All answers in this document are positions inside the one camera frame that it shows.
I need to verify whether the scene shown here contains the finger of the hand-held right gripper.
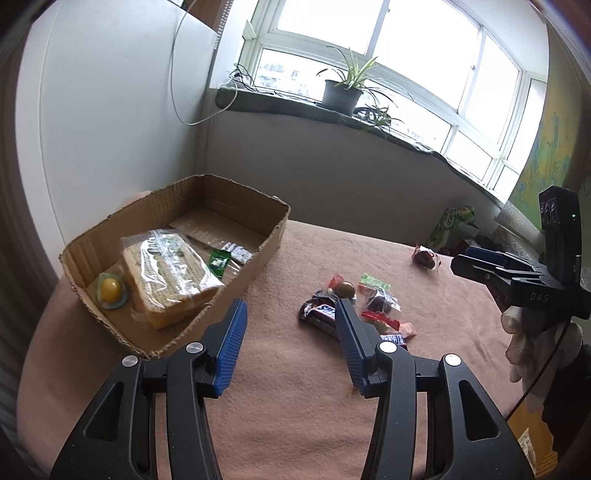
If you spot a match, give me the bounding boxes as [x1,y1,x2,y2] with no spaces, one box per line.
[464,246,542,274]
[450,254,541,289]

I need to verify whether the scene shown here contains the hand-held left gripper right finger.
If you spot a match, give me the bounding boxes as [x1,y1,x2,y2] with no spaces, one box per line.
[335,298,532,480]

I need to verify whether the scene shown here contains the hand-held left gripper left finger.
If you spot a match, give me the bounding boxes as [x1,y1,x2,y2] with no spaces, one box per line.
[50,298,249,480]

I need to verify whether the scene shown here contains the large dark chocolate bar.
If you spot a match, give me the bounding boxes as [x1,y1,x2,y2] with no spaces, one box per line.
[298,290,341,340]

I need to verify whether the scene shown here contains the dark red candy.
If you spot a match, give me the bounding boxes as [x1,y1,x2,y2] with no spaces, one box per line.
[412,244,443,269]

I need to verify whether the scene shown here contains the clear-wrapped dark plum candy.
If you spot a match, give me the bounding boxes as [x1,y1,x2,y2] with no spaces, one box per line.
[362,288,402,315]

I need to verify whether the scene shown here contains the light green candy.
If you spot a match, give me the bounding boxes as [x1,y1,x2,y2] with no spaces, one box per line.
[359,272,392,291]

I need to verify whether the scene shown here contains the cardboard box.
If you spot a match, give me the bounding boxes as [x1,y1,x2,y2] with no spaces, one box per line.
[58,174,291,361]

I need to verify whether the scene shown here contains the person's right forearm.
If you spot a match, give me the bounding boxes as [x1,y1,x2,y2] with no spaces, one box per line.
[541,369,575,460]

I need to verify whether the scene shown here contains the person's right hand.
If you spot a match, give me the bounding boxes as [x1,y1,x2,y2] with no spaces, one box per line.
[501,305,583,411]

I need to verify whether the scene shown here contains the green printed bag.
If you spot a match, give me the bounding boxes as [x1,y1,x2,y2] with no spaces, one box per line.
[427,205,477,253]

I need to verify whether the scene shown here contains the white patterned box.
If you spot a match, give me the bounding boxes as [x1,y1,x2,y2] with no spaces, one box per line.
[493,200,546,254]

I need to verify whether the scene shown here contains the green candy packet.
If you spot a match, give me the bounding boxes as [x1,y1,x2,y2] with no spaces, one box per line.
[209,249,230,278]

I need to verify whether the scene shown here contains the white candy packet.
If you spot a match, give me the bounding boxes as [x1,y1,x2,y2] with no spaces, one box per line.
[222,244,254,265]

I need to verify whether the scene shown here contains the clear-wrapped wafer pack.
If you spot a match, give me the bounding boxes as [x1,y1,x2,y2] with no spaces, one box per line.
[119,229,226,330]

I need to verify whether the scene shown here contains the yellow candy in wrapper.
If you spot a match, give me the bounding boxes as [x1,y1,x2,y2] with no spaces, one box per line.
[95,272,128,309]

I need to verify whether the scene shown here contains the small trailing plant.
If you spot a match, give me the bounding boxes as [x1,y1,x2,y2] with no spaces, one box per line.
[355,104,405,140]

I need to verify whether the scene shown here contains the potted spider plant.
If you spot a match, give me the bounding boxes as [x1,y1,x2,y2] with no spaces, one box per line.
[316,46,399,114]

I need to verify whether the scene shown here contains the wall poster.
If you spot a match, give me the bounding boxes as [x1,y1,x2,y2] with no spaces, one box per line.
[508,99,576,230]

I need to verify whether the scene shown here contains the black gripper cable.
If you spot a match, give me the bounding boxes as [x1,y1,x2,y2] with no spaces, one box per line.
[506,322,570,420]

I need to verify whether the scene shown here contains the white window frame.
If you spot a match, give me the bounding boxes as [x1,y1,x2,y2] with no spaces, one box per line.
[210,0,549,202]

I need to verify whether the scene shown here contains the white cable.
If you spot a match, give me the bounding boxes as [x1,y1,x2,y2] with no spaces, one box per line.
[168,4,239,127]

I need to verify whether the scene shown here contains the black cables on windowsill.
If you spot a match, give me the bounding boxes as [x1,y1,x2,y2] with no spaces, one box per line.
[228,64,279,94]

